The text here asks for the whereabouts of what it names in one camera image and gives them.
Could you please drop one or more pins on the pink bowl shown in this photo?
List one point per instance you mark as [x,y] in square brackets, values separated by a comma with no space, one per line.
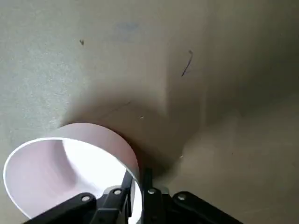
[46,168]

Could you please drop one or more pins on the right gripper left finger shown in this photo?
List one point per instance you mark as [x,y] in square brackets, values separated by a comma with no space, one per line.
[77,207]

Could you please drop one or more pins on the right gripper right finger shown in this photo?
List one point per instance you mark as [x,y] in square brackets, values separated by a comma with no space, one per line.
[187,207]

